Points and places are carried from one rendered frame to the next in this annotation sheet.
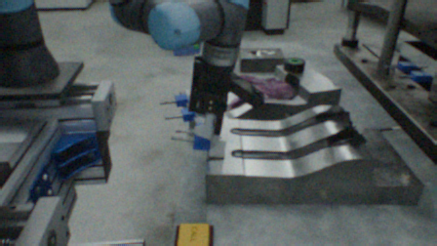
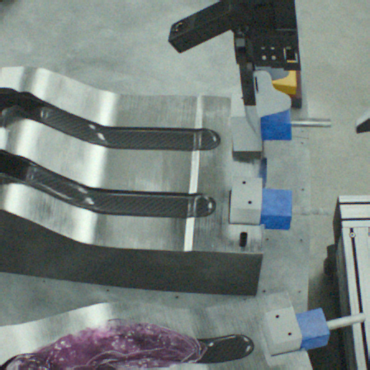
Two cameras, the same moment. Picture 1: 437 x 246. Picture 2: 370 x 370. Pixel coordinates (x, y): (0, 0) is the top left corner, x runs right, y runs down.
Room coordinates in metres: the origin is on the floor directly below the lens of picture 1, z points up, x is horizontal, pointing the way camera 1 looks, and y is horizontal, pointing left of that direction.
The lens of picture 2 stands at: (1.68, -0.04, 1.89)
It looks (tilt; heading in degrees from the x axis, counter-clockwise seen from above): 48 degrees down; 182
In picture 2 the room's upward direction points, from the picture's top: 2 degrees clockwise
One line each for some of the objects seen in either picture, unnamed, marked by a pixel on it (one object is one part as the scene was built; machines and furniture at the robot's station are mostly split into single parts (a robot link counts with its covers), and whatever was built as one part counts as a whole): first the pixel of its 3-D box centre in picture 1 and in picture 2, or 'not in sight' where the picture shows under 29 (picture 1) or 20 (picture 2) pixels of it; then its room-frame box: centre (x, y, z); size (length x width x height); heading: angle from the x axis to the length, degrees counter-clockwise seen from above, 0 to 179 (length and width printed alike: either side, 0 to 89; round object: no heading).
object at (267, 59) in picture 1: (260, 60); not in sight; (1.56, -0.20, 0.84); 0.20 x 0.15 x 0.07; 90
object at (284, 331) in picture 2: (184, 114); (316, 328); (0.97, 0.11, 0.86); 0.13 x 0.05 x 0.05; 107
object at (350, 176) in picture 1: (302, 150); (68, 170); (0.75, -0.22, 0.87); 0.50 x 0.26 x 0.14; 90
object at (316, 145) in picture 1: (297, 132); (77, 150); (0.76, -0.20, 0.92); 0.35 x 0.16 x 0.09; 90
